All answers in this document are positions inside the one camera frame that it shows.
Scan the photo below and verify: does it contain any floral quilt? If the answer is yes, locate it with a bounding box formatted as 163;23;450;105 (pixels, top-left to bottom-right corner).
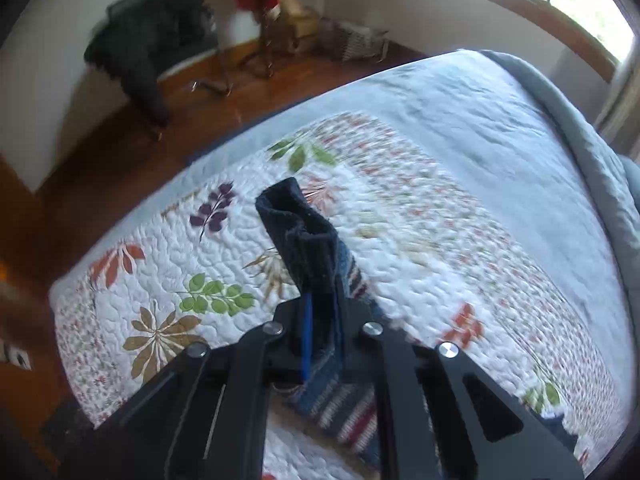
49;50;636;480

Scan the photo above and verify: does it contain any wicker basket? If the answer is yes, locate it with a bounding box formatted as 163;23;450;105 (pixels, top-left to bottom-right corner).
319;16;392;64

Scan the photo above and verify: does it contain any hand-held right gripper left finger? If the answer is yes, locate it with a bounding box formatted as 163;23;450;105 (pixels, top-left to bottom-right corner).
60;295;322;480

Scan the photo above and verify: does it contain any dark garment pile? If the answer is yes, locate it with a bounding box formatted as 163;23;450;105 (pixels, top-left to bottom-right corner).
84;0;221;129

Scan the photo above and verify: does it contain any grey comforter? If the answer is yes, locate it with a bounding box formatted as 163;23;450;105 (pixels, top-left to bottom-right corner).
479;50;640;273

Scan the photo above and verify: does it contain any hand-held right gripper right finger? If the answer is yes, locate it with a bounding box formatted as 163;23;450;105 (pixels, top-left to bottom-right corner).
335;304;586;480

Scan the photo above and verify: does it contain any striped knit sweater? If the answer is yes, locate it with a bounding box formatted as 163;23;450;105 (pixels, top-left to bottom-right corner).
255;177;396;467

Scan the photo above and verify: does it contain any cardboard box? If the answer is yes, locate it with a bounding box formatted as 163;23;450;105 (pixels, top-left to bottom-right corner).
276;0;322;57

